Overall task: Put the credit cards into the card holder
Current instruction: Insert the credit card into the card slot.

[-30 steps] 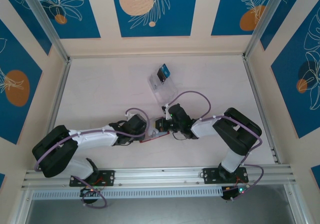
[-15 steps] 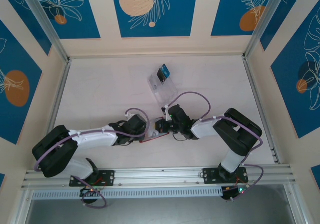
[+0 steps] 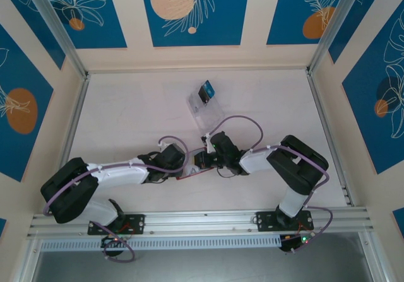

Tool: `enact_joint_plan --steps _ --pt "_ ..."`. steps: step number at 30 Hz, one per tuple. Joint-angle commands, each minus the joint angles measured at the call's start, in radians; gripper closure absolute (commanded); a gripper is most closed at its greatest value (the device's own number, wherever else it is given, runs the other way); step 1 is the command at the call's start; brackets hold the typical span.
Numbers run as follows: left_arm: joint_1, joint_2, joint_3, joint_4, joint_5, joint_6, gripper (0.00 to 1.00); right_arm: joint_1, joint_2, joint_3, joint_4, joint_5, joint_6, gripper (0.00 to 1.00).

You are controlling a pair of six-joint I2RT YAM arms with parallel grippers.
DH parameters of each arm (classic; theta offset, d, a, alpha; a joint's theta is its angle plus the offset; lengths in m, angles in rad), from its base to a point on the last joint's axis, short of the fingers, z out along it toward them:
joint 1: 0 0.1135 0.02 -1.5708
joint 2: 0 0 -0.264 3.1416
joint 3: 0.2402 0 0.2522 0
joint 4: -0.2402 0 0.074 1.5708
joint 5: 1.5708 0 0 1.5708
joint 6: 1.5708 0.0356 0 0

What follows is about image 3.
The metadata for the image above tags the red card holder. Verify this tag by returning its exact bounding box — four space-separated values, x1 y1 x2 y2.
175 148 211 181

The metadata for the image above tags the black credit card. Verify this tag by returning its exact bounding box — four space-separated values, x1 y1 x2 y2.
196 86 211 103

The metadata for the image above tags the clear acrylic card stand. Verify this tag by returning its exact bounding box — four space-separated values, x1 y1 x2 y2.
186 88 225 135

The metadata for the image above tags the black left controller board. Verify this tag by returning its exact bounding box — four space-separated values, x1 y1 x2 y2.
100 235 128 258

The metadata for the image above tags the black controller board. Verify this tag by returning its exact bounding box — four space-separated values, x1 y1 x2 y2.
279 235 312 254
100 235 128 258

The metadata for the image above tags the black right controller board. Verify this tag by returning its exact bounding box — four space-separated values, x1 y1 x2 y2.
279 235 312 254

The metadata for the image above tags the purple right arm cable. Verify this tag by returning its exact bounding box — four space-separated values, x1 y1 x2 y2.
205 114 334 253

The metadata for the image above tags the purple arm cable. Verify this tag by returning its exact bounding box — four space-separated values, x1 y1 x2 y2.
42 136 189 263
205 114 334 253

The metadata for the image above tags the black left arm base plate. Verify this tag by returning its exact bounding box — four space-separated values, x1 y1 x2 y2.
87 214 146 235

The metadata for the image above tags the aluminium mounting rail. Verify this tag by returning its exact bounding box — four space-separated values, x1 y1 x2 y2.
27 208 375 239

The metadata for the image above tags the grey slotted cable duct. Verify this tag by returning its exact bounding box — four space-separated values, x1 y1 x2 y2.
40 235 282 252

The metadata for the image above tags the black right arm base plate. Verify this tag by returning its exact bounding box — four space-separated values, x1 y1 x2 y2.
257 210 315 232

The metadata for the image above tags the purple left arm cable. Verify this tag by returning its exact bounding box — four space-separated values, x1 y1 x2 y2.
42 136 189 263

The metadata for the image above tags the aluminium side rail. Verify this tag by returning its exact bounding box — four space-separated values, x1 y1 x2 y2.
61 73 92 166
305 69 357 208

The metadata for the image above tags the blue floral wall panel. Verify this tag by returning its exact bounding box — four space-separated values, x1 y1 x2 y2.
342 0 404 175
266 0 350 46
0 0 66 71
328 0 404 64
140 0 252 47
40 0 128 50
0 23 54 183

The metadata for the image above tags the aluminium frame post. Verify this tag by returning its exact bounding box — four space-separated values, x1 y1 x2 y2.
307 0 391 74
23 0 90 78

